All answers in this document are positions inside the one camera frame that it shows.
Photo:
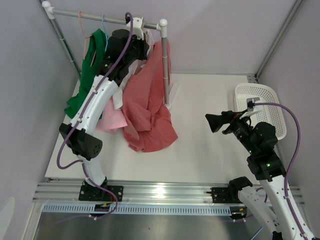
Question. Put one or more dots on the green t shirt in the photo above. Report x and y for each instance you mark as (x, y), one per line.
(93, 58)

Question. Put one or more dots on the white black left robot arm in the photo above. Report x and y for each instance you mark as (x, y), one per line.
(105, 68)

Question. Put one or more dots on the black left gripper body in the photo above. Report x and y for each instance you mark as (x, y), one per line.
(138, 48)

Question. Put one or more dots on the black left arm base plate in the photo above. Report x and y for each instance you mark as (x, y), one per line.
(90, 193)

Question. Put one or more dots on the white perforated plastic basket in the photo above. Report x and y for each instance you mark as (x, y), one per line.
(269, 114)

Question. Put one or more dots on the pink t shirt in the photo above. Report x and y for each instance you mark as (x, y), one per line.
(112, 119)

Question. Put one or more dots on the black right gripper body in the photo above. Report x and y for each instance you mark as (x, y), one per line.
(240, 128)

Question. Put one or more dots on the blue plastic hanger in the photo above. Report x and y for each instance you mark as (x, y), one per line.
(105, 32)

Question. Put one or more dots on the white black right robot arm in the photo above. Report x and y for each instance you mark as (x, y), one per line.
(283, 219)

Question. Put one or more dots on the coral red t shirt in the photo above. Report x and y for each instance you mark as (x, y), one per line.
(149, 125)

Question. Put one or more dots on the white t shirt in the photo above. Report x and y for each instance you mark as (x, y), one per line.
(133, 69)

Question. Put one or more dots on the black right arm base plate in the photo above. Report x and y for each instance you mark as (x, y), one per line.
(223, 195)

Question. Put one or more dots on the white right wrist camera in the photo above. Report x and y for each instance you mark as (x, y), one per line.
(251, 109)

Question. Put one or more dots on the silver white clothes rack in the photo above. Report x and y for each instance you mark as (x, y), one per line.
(170, 89)

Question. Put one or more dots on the white slotted cable duct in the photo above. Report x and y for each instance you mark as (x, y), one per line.
(140, 209)

